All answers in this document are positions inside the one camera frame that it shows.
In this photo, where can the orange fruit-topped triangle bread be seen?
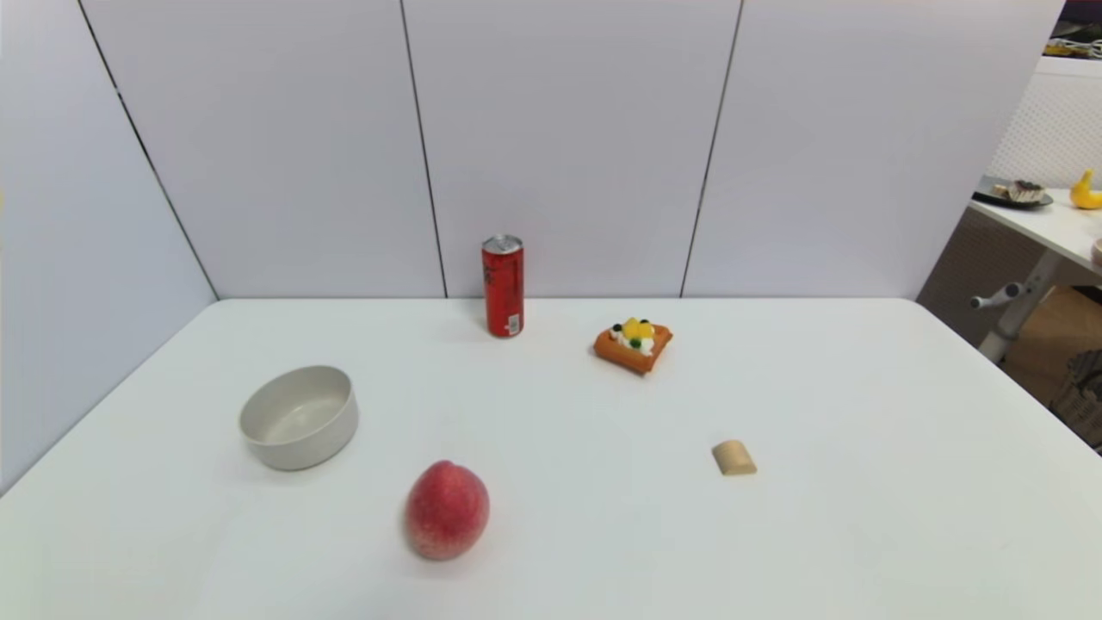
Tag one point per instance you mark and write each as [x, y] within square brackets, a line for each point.
[637, 349]

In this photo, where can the red soda can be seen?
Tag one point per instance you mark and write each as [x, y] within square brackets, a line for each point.
[503, 288]

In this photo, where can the red peach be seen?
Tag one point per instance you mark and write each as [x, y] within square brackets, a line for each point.
[446, 512]

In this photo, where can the small tan wooden block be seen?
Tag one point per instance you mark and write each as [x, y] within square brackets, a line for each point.
[734, 459]

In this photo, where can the beige round bowl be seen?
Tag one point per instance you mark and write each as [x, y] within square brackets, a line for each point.
[297, 426]

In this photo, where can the grey perforated partition panel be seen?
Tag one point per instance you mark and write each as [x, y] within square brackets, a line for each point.
[973, 258]

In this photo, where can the black plate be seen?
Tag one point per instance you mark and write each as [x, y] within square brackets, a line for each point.
[983, 195]

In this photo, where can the small brown cake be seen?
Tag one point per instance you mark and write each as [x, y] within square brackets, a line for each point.
[1024, 190]

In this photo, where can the white side table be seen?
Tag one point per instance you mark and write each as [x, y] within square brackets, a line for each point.
[1055, 226]

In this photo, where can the white pegboard panel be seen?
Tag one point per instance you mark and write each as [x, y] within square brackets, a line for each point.
[1055, 120]

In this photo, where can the dark wicker basket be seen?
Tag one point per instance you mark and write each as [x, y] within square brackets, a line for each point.
[1083, 396]

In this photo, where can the yellow banana toy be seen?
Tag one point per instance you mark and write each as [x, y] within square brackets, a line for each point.
[1086, 198]

